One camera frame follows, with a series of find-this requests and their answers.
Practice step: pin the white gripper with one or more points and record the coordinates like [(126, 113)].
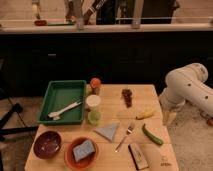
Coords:
[(170, 107)]

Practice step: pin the blue sponge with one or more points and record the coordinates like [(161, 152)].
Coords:
[(83, 150)]

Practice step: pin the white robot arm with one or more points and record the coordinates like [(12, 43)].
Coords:
[(186, 84)]

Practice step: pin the green plastic cup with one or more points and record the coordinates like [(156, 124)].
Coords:
[(94, 117)]

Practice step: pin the white plastic cup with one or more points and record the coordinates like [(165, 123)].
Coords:
[(93, 102)]

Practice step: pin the yellow banana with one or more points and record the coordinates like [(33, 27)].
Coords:
[(145, 114)]

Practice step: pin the silver fork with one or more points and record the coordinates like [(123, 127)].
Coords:
[(128, 132)]

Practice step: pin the dark grape bunch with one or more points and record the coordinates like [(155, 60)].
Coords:
[(127, 96)]

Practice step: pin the black wooden brush block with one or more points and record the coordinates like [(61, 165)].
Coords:
[(138, 157)]

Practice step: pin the grey triangular cloth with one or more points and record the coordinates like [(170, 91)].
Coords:
[(108, 131)]

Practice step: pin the orange-lid spice bottle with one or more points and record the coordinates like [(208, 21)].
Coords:
[(95, 84)]

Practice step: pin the orange bowl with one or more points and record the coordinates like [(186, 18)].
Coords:
[(84, 164)]

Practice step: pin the green plastic tray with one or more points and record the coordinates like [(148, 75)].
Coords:
[(60, 94)]

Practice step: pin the white plastic utensil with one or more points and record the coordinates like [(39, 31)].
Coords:
[(58, 113)]

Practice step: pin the purple bowl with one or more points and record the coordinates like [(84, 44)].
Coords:
[(47, 145)]

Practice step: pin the red bowl on counter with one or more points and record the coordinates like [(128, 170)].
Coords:
[(40, 23)]

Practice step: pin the black tripod stand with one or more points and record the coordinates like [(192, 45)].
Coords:
[(15, 110)]

